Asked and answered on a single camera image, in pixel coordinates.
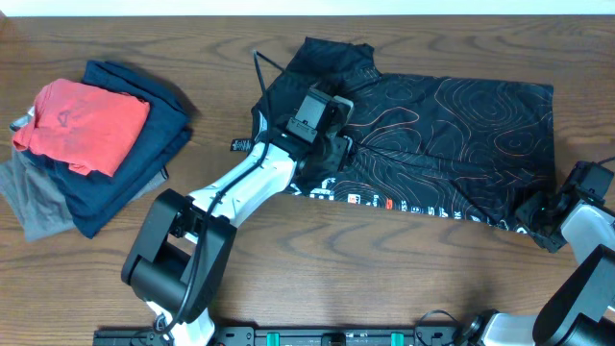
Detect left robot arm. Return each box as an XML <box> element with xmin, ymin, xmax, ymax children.
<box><xmin>121</xmin><ymin>88</ymin><xmax>354</xmax><ymax>345</ymax></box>

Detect black orange patterned jersey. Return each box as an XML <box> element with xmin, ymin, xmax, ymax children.
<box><xmin>252</xmin><ymin>37</ymin><xmax>555</xmax><ymax>232</ymax></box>

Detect orange folded shirt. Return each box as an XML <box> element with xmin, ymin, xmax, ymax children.
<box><xmin>12</xmin><ymin>79</ymin><xmax>150</xmax><ymax>177</ymax></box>

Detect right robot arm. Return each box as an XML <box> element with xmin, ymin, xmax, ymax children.
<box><xmin>471</xmin><ymin>161</ymin><xmax>614</xmax><ymax>346</ymax></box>

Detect grey folded garment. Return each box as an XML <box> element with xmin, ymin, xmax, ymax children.
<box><xmin>1</xmin><ymin>149</ymin><xmax>170</xmax><ymax>241</ymax></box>

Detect navy folded garment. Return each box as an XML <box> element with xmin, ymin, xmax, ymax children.
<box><xmin>12</xmin><ymin>61</ymin><xmax>191</xmax><ymax>238</ymax></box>

